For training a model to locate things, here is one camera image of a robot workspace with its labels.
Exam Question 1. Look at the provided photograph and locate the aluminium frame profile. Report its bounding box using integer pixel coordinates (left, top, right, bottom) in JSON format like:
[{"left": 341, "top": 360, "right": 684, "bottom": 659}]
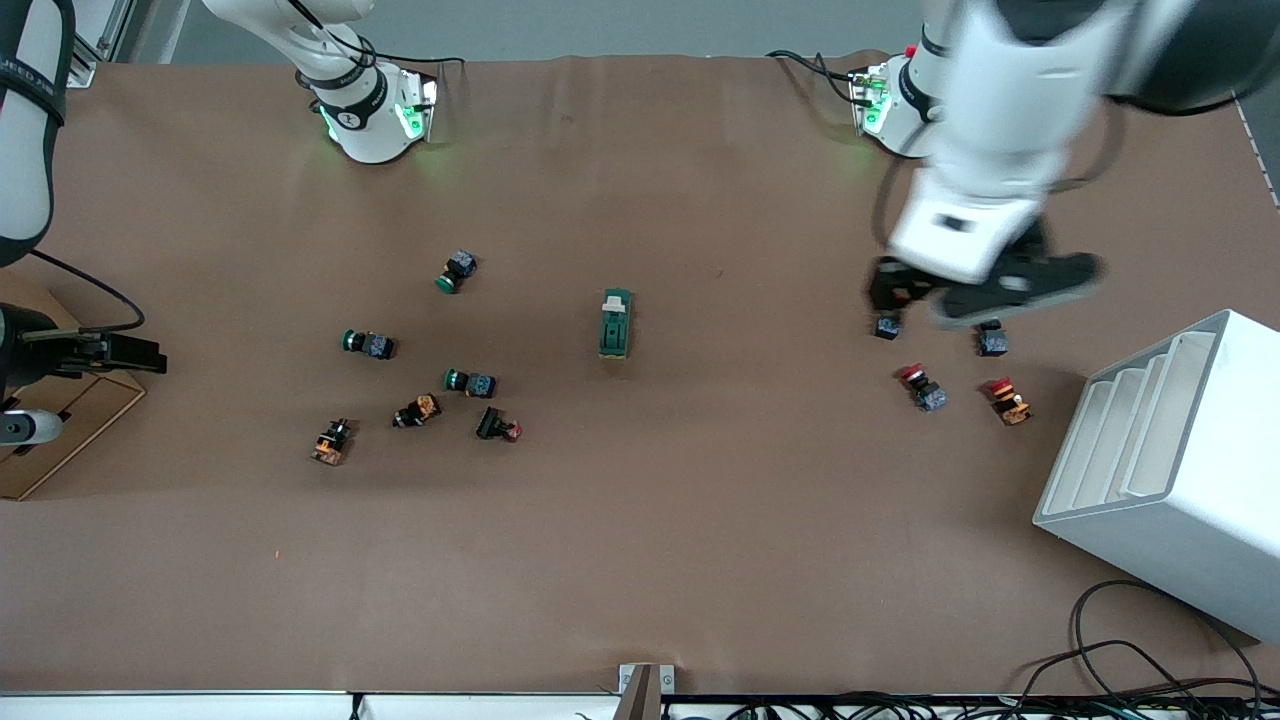
[{"left": 60, "top": 0, "right": 137, "bottom": 89}]

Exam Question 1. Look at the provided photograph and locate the brown paper table cover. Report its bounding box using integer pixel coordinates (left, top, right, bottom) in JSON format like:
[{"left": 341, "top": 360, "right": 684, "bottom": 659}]
[{"left": 0, "top": 50, "right": 1280, "bottom": 697}]

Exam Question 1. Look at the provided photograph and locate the black arm base cable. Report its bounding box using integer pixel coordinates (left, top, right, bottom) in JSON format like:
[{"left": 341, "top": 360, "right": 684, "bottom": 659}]
[
  {"left": 288, "top": 0, "right": 467, "bottom": 69},
  {"left": 767, "top": 49, "right": 867, "bottom": 105}
]

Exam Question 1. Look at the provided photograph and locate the green load switch white handle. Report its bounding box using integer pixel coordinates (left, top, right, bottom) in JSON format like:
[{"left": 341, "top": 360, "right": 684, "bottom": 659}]
[{"left": 597, "top": 287, "right": 635, "bottom": 361}]

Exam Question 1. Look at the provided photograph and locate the white slotted rack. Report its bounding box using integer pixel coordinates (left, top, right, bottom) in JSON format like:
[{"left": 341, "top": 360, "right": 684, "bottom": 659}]
[{"left": 1033, "top": 308, "right": 1280, "bottom": 644}]

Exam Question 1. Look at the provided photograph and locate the black looped cable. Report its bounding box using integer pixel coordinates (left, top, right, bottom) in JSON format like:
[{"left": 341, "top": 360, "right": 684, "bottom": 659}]
[
  {"left": 1070, "top": 579, "right": 1265, "bottom": 701},
  {"left": 1008, "top": 640, "right": 1206, "bottom": 703}
]

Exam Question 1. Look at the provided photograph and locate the black switch red block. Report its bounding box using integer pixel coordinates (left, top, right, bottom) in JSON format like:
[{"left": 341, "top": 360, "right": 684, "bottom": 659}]
[{"left": 475, "top": 405, "right": 524, "bottom": 444}]

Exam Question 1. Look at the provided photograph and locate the brown cardboard box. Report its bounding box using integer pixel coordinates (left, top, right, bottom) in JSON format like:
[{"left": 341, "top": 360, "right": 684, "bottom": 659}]
[{"left": 0, "top": 272, "right": 147, "bottom": 502}]

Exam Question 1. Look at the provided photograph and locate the black left arm base cable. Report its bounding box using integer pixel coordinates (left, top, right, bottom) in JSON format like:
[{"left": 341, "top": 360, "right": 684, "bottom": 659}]
[{"left": 767, "top": 49, "right": 867, "bottom": 105}]

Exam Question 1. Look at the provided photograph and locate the aluminium bracket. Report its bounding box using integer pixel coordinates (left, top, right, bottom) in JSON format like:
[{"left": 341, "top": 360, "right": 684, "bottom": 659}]
[{"left": 618, "top": 663, "right": 676, "bottom": 720}]

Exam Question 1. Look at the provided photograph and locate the black switch orange block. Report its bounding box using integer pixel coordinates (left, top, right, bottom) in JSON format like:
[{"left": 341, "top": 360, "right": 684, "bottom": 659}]
[
  {"left": 392, "top": 393, "right": 443, "bottom": 430},
  {"left": 309, "top": 417, "right": 357, "bottom": 468}
]

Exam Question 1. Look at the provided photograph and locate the black right arm base cable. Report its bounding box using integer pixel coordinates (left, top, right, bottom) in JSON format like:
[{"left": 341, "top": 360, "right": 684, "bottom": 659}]
[{"left": 288, "top": 0, "right": 467, "bottom": 69}]

